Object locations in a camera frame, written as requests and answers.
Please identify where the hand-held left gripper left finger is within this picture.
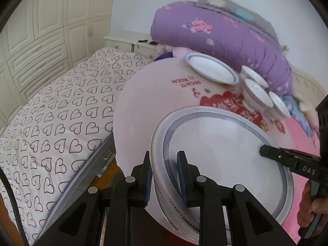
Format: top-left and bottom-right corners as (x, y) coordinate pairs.
(33, 151), (154, 246)

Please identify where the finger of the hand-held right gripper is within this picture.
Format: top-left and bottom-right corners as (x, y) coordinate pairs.
(259, 144), (321, 177)

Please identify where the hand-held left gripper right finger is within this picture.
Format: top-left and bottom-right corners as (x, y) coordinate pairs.
(176, 151), (303, 246)

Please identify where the large white patterned-rim plate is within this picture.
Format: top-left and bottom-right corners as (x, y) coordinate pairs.
(150, 106), (295, 239)

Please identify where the white ceramic bowl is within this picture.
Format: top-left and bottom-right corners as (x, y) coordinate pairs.
(243, 78), (274, 110)
(265, 91), (291, 120)
(241, 65), (269, 89)

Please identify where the person's right hand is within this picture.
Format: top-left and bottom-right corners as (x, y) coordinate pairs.
(298, 184), (328, 228)

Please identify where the blue printed cloth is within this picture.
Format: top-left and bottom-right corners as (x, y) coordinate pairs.
(284, 95), (321, 136)

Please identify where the cream headboard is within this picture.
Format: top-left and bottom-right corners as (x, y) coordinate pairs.
(292, 67), (328, 108)

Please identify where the round pink printed table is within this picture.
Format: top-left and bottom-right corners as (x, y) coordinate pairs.
(113, 56), (282, 239)

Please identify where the bed with heart-print sheet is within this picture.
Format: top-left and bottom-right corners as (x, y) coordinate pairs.
(0, 47), (154, 239)

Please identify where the small white grey-rim plate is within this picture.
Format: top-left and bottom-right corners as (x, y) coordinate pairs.
(185, 52), (239, 85)

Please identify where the dark purple cloth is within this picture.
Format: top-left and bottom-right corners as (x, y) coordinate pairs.
(154, 52), (175, 61)

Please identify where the light pink folded blanket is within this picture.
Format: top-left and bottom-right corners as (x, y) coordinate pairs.
(156, 43), (195, 59)

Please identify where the cream nightstand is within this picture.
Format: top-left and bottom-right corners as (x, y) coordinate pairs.
(103, 32), (161, 59)

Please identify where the purple floral quilt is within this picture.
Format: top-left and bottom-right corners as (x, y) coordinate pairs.
(150, 1), (294, 98)

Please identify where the grey patterned pillow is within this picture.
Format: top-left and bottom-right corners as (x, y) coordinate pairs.
(196, 0), (280, 44)

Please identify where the cream panelled wardrobe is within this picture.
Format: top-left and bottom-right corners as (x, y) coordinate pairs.
(0, 0), (116, 134)

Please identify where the grey bed frame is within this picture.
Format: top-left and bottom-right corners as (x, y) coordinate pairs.
(49, 136), (114, 226)

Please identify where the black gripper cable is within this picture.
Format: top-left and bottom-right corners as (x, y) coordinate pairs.
(0, 168), (28, 246)

